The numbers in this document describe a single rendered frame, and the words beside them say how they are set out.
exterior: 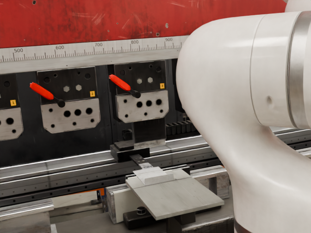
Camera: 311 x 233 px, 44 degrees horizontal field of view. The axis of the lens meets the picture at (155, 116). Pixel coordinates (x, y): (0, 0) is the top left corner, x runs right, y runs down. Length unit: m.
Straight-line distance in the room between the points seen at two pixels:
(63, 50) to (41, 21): 0.09
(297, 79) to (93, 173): 1.10
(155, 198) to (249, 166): 0.62
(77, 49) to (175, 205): 0.47
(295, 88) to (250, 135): 0.08
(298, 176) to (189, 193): 0.62
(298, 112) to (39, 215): 0.87
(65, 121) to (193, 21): 0.45
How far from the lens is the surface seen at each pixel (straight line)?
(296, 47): 0.37
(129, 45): 1.06
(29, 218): 1.13
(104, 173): 1.40
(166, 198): 1.00
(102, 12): 1.04
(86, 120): 1.04
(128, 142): 1.39
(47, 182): 1.38
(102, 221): 1.20
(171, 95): 1.70
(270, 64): 0.37
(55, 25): 1.02
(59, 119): 1.03
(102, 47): 1.04
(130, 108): 1.07
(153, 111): 1.09
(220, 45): 0.40
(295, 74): 0.37
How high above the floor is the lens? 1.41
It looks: 12 degrees down
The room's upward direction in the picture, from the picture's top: 4 degrees counter-clockwise
